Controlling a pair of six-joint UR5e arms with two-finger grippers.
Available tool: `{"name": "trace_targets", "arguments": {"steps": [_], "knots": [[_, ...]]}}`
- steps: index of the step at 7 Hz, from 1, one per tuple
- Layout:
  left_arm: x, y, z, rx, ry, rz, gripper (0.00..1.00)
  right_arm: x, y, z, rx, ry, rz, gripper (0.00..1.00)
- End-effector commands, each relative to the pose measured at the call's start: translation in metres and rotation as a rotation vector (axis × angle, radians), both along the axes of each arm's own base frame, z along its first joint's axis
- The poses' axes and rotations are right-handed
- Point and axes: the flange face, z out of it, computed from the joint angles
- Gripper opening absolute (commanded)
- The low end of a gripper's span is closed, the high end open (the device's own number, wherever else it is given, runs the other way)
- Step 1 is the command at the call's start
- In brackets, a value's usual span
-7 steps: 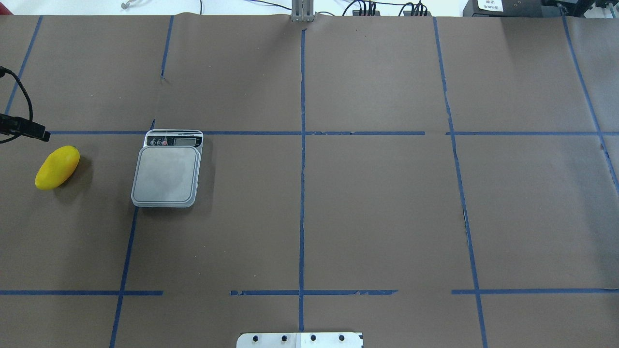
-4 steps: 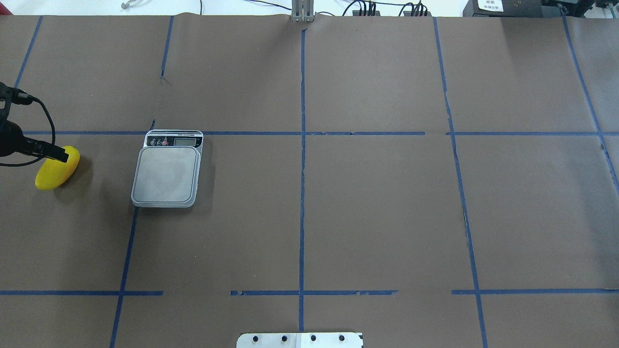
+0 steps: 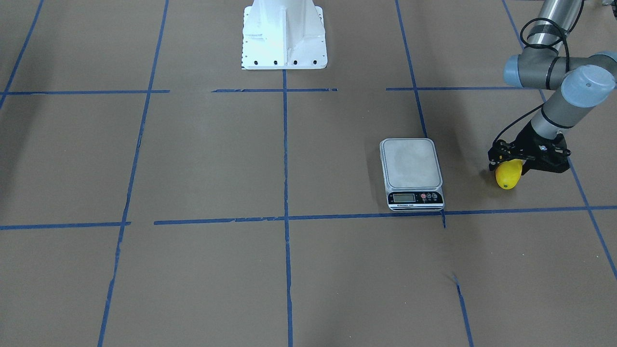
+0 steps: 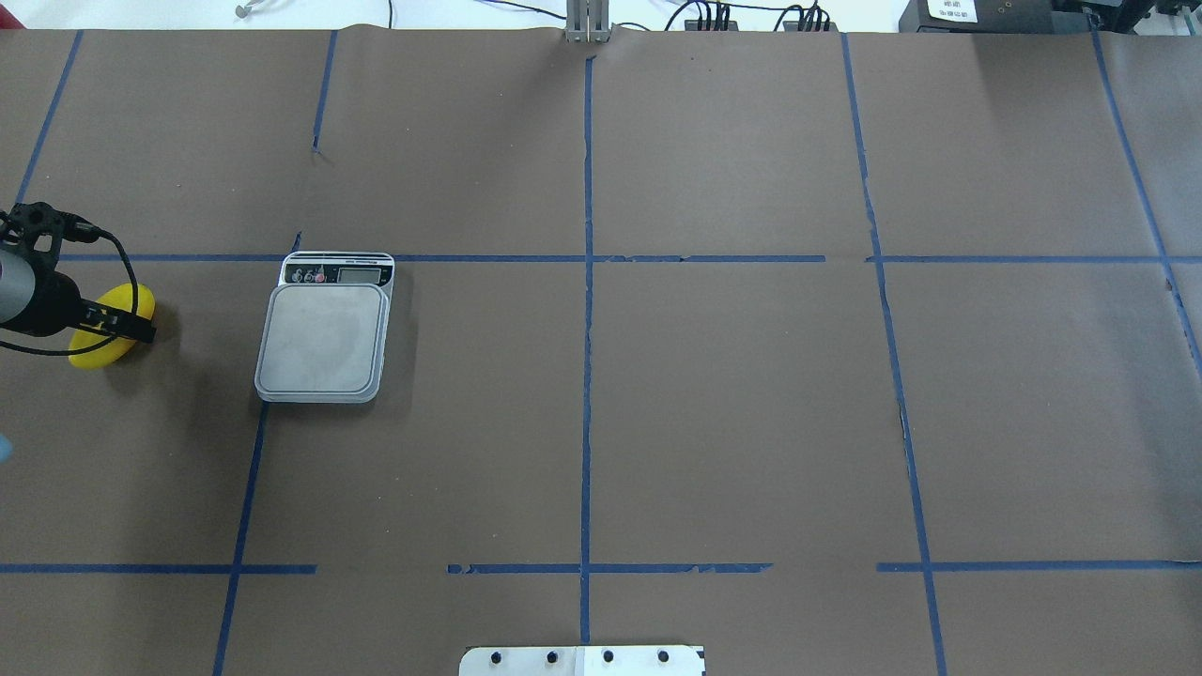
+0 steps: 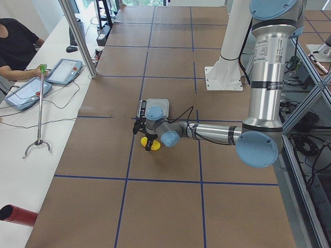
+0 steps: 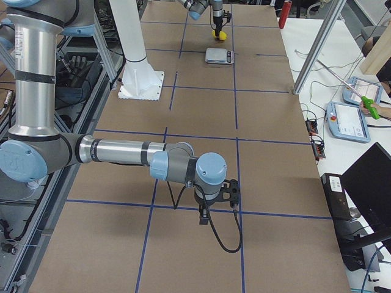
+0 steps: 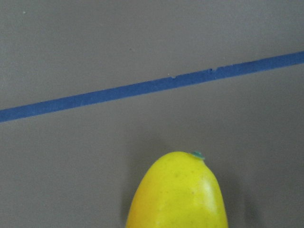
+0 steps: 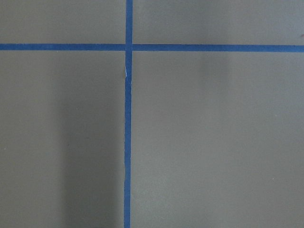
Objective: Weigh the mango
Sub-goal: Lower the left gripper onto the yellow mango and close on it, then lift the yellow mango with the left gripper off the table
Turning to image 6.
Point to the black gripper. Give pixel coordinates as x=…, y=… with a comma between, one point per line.
x=217, y=22
x=204, y=202

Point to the black monitor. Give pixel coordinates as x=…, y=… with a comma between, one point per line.
x=367, y=183

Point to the white camera pillar with base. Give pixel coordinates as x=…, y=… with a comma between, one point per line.
x=139, y=80

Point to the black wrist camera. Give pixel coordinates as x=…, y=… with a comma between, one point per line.
x=231, y=193
x=227, y=16

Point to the near blue teach pendant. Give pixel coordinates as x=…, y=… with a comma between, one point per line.
x=347, y=122

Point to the black computer box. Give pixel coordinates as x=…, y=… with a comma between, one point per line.
x=335, y=194

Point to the operator hand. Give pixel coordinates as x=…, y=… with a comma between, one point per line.
x=367, y=111

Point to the aluminium frame post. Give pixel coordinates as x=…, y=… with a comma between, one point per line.
x=320, y=39

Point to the near black orange connector box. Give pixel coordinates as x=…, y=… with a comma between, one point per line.
x=318, y=147

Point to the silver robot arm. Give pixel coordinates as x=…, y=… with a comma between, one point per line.
x=35, y=148
x=196, y=8

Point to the black orange connector box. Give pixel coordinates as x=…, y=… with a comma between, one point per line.
x=311, y=122
x=318, y=147

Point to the silver digital kitchen scale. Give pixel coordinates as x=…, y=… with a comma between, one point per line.
x=219, y=56

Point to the far blue teach pendant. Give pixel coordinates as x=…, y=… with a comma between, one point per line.
x=371, y=90

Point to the blue teach pendant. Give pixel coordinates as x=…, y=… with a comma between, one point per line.
x=347, y=122
x=371, y=90

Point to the green handled reacher grabber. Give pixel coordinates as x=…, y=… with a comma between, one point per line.
x=367, y=102

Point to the far black orange connector box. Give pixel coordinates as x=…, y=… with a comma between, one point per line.
x=311, y=122

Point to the red cylinder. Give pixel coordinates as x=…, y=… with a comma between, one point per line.
x=284, y=13

